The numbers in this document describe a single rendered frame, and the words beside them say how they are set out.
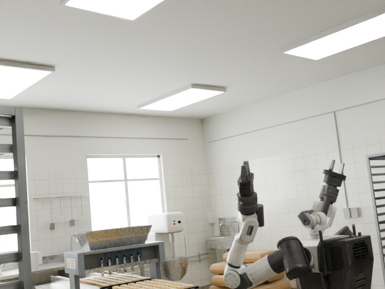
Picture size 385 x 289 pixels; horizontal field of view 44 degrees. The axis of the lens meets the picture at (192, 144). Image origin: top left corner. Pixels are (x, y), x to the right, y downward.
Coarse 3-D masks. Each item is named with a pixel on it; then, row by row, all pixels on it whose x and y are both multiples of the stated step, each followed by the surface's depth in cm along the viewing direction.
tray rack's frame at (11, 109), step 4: (0, 108) 157; (4, 108) 158; (8, 108) 159; (12, 108) 160; (0, 112) 157; (4, 112) 158; (8, 112) 159; (12, 112) 160; (0, 116) 168; (4, 116) 166; (8, 116) 162
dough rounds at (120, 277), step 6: (102, 276) 406; (108, 276) 401; (114, 276) 400; (120, 276) 393; (126, 276) 394; (132, 276) 385; (138, 276) 382; (84, 282) 387; (90, 282) 378; (96, 282) 374; (102, 282) 371; (108, 282) 367; (114, 282) 369; (120, 282) 360; (126, 282) 364
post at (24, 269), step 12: (12, 120) 162; (12, 132) 162; (24, 144) 162; (24, 156) 161; (24, 168) 160; (24, 180) 160; (24, 192) 159; (24, 204) 158; (24, 216) 158; (24, 228) 157; (24, 240) 156; (24, 252) 156; (24, 264) 155; (24, 276) 154; (24, 288) 154
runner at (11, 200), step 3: (0, 198) 155; (3, 198) 156; (6, 198) 157; (9, 198) 158; (12, 198) 159; (0, 201) 155; (3, 201) 156; (6, 201) 157; (9, 201) 158; (12, 201) 158; (0, 204) 155; (3, 204) 156; (6, 204) 157; (9, 204) 157; (12, 204) 158; (0, 207) 155; (3, 207) 157; (6, 207) 159
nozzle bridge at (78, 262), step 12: (72, 252) 358; (84, 252) 349; (96, 252) 354; (108, 252) 368; (120, 252) 373; (132, 252) 378; (144, 252) 384; (156, 252) 385; (72, 264) 356; (84, 264) 348; (96, 264) 361; (120, 264) 366; (132, 264) 371; (156, 264) 390; (72, 276) 356; (156, 276) 388; (72, 288) 356
